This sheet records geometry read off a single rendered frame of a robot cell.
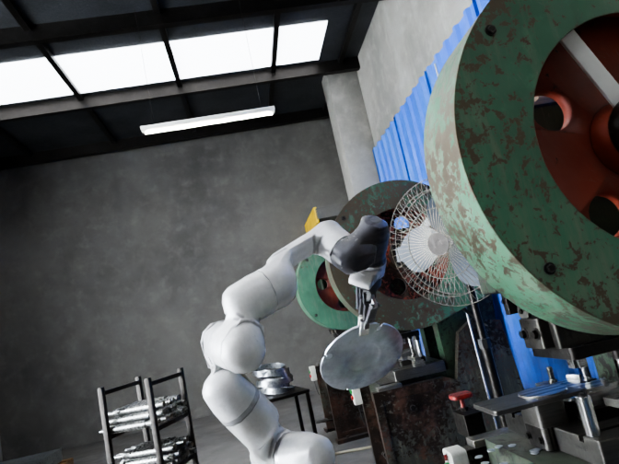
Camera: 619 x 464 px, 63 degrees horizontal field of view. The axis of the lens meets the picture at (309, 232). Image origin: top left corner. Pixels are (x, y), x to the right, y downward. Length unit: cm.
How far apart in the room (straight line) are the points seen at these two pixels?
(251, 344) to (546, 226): 64
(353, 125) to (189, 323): 379
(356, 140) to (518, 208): 591
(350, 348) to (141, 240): 679
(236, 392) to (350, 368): 61
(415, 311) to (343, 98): 469
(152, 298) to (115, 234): 115
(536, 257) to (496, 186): 15
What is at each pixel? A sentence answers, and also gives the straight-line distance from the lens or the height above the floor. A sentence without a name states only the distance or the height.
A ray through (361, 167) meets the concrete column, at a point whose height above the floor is 285.
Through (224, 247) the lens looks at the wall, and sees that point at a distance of 806.
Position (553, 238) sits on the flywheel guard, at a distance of 104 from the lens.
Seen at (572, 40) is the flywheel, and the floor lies 155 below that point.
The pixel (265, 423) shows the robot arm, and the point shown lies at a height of 89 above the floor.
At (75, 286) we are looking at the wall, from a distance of 841.
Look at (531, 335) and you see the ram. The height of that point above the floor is 93.
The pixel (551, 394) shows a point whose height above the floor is 78.
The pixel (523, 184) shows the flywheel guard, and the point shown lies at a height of 126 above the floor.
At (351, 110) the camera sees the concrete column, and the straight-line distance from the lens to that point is 702.
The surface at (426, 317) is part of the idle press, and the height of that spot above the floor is 97.
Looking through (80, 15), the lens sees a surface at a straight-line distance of 566.
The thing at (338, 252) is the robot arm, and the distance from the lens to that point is 133.
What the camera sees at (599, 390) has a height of 77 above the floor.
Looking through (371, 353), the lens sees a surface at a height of 94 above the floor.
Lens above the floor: 111
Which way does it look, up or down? 9 degrees up
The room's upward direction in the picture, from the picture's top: 12 degrees counter-clockwise
